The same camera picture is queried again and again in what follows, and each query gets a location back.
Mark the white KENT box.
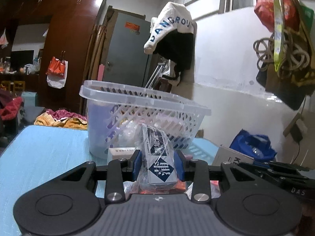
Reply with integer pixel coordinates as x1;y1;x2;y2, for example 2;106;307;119
212;146;254;166

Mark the blue white box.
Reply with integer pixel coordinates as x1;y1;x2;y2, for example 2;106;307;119
136;124;178;192

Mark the black hanging garment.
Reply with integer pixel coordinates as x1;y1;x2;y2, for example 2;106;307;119
153;30;194;80

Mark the white plastic laundry basket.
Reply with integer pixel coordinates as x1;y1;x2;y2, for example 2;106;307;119
80;80;211;159

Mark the red hanging bag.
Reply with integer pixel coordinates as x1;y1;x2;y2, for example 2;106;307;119
254;0;300;32

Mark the grey metal door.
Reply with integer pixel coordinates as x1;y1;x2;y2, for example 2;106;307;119
101;12;150;87

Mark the coiled rope bundle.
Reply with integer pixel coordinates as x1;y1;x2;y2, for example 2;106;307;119
253;28;311;79

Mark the blue shopping bag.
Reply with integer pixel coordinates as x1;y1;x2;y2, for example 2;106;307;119
230;129;277;162

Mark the white cloth with blue letters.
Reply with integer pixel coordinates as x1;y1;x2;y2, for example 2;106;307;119
144;2;194;54

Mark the orange white plastic bag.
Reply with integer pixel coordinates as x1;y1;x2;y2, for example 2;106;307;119
46;56;68;89

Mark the dark red wooden wardrobe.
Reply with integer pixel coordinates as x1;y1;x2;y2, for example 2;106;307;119
1;0;106;112

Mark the yellow pink blanket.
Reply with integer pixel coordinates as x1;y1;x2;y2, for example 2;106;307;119
34;109;88;130

